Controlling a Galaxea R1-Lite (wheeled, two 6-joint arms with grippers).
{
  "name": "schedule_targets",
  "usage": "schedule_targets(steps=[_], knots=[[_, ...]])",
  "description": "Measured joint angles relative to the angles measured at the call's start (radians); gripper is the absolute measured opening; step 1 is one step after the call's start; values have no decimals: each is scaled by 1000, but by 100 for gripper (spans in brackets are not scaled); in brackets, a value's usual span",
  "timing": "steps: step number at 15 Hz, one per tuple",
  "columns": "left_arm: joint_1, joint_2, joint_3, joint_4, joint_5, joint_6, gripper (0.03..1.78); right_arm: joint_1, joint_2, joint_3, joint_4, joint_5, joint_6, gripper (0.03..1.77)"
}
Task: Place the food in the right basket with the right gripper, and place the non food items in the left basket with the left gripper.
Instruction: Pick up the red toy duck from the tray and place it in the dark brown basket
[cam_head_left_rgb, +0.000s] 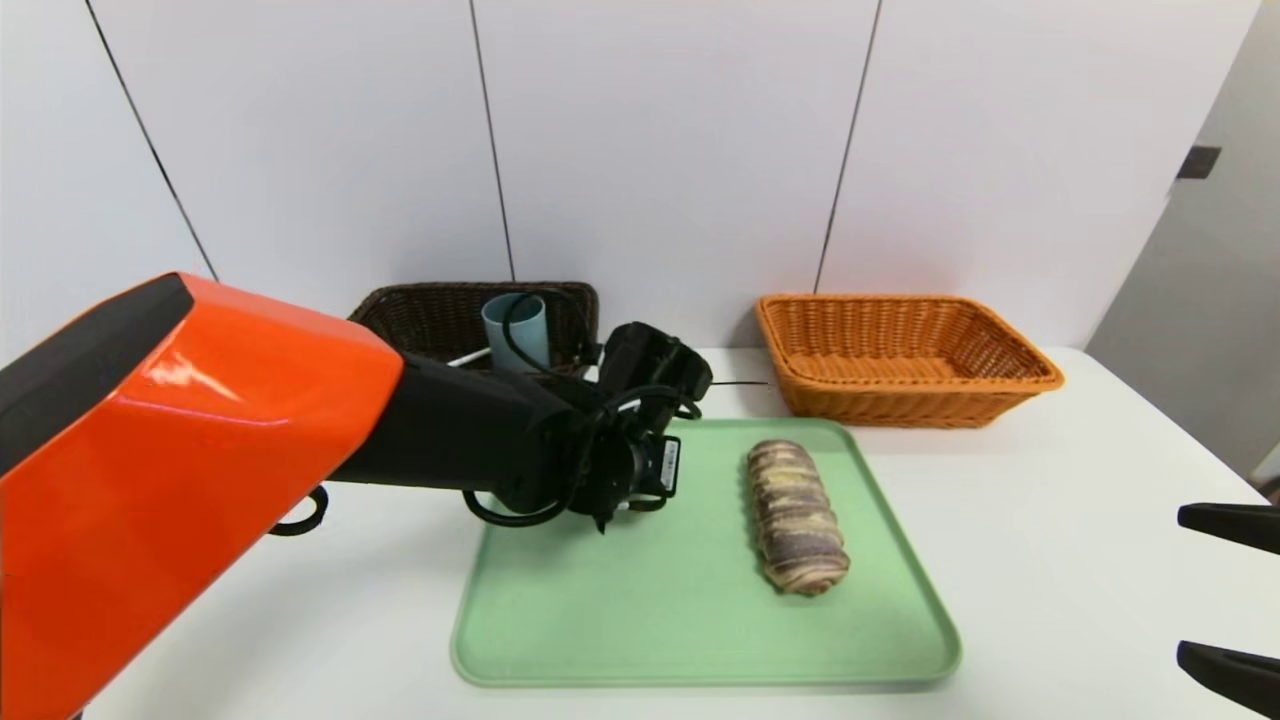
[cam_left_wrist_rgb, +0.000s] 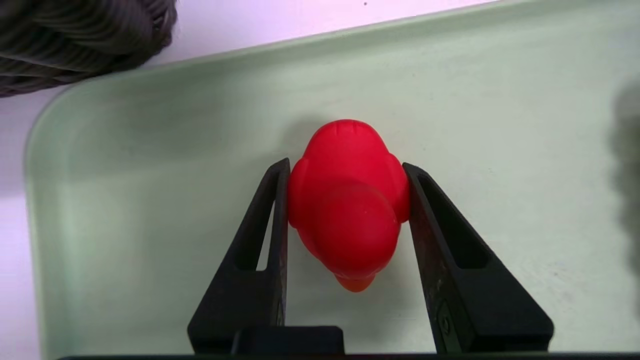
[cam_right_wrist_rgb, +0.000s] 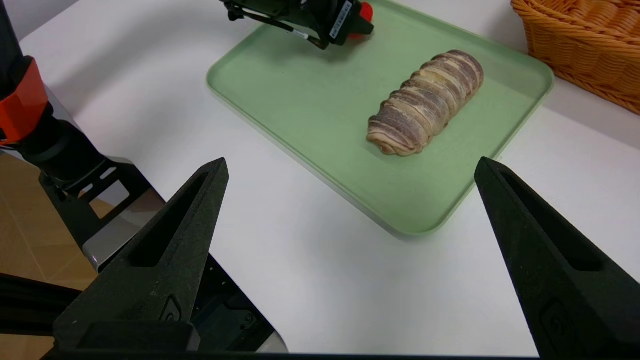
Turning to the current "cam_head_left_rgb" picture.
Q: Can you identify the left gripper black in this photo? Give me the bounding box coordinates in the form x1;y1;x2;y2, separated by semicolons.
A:
628;434;682;498

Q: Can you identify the marbled brown bread loaf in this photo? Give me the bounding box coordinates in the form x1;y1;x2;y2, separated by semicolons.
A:
746;439;852;596

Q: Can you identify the blue-grey plastic cup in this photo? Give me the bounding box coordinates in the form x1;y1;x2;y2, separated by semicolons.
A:
481;292;552;374

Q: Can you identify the orange wicker basket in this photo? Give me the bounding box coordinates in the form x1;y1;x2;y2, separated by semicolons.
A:
755;294;1065;430

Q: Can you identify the dark brown wicker basket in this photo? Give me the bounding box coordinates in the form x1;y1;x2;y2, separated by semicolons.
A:
347;282;601;381

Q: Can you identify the green plastic tray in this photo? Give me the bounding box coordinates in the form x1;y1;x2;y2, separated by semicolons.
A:
451;418;963;689

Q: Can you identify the black corrugated hose loop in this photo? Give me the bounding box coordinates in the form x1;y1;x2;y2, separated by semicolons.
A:
270;486;330;538

